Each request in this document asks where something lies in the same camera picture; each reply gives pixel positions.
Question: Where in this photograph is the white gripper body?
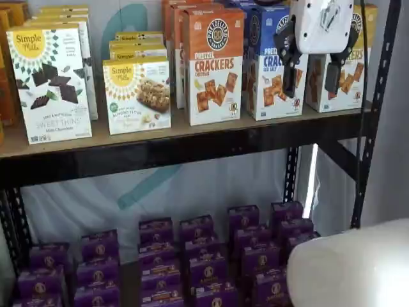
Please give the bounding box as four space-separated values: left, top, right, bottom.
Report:
288 0 355 54

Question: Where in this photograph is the purple snack box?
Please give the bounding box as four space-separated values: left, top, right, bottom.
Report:
76 258 121 288
138 217 174 246
233 224 270 253
138 242 176 269
227 204 260 232
241 244 282 279
17 265 66 299
179 214 215 242
251 271 292 307
73 283 121 307
285 232 321 256
184 237 220 264
277 218 314 248
270 200 304 228
81 228 120 262
12 293 63 307
188 256 228 288
139 262 181 290
190 280 240 307
141 280 185 307
30 242 70 272

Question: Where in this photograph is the yellow white pretzel crackers box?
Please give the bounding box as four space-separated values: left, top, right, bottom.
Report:
305 3 379 113

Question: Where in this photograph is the black metal shelf rack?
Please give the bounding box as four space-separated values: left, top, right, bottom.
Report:
0 0 402 288

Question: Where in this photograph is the white backdrop sheet teal print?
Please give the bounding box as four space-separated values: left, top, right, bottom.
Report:
19 0 362 266

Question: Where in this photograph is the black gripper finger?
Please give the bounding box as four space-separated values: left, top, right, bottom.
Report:
273 15 304 99
324 22 360 100

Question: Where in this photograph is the orange pretzel crackers box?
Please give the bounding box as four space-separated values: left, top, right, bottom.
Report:
162 0 180 97
173 3 192 109
181 6 247 127

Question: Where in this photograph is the blue pretzel crackers box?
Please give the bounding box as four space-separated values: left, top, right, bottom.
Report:
220 0 293 10
242 4 310 122

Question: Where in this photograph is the white almond flour bars box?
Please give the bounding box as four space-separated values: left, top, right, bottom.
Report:
114 31 165 44
102 56 173 136
108 40 168 62

